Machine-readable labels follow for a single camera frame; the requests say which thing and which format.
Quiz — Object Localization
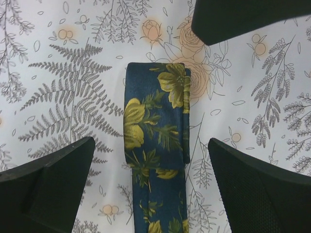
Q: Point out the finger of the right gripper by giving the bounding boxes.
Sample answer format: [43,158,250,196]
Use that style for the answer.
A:
[191,0,311,46]

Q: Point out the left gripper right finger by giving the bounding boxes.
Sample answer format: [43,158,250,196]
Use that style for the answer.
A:
[208,138,311,233]

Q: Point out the floral table mat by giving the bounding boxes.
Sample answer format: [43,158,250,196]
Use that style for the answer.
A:
[0,0,311,233]

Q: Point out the navy yellow floral tie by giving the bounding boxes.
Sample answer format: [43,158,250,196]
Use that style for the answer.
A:
[123,63,191,233]

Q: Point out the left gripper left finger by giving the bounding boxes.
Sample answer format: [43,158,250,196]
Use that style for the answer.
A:
[0,136,95,233]

